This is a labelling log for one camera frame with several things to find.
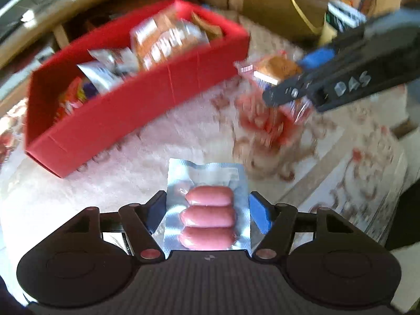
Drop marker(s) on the vacuum-packed pink sausages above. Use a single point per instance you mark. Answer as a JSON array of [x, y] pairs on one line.
[[206, 216]]

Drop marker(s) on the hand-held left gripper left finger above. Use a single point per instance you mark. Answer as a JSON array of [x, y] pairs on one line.
[[157, 211]]

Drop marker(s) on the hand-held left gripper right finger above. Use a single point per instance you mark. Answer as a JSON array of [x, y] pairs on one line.
[[261, 213]]

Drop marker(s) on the floral tablecloth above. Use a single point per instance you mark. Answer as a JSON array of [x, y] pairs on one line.
[[197, 131]]

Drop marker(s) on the tan cracker packet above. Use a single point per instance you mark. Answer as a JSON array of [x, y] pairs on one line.
[[210, 28]]

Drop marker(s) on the brown cardboard box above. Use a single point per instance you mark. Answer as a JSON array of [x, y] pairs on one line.
[[272, 3]]

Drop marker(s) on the yellow trash bin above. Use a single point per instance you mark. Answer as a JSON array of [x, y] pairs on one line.
[[344, 16]]

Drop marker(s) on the red cardboard box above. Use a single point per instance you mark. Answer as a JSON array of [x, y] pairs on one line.
[[131, 111]]

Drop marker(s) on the red puffed snack bag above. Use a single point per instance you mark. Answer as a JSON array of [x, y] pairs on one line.
[[70, 100]]

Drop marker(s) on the white and grey snack pouch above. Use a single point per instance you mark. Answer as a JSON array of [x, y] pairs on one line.
[[105, 69]]

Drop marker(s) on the wooden desk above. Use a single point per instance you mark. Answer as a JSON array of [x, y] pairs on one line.
[[98, 3]]

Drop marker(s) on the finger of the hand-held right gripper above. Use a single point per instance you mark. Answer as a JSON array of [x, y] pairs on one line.
[[283, 93], [316, 59]]

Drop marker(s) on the orange packet with white label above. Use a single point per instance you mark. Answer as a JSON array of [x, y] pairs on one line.
[[164, 44]]

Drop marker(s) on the clear red bread packet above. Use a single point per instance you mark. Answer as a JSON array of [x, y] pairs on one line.
[[279, 67]]

